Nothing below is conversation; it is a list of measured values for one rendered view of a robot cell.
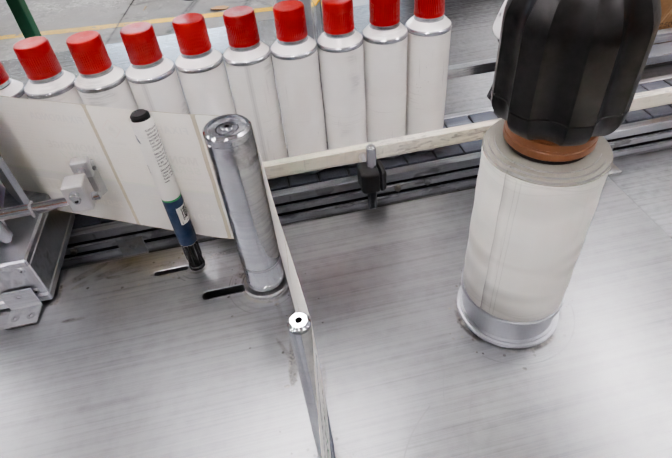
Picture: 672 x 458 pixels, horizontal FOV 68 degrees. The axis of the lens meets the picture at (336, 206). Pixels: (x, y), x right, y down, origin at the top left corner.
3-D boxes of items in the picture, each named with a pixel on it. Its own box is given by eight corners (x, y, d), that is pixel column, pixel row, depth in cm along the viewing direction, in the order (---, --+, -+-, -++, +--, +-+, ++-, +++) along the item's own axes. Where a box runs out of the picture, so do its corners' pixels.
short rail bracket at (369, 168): (364, 233, 62) (360, 154, 54) (359, 217, 64) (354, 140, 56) (389, 228, 63) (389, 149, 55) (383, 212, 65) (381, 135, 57)
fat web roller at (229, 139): (246, 305, 49) (196, 147, 36) (243, 270, 52) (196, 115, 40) (292, 295, 49) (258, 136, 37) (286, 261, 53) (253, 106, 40)
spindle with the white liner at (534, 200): (480, 359, 43) (557, 7, 23) (442, 281, 49) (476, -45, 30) (577, 336, 44) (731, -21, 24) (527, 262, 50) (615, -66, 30)
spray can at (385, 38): (371, 163, 65) (366, 1, 51) (362, 141, 68) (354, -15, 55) (410, 156, 65) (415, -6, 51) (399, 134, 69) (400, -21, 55)
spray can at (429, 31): (412, 155, 65) (417, -6, 51) (397, 134, 69) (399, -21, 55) (449, 147, 66) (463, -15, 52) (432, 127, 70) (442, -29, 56)
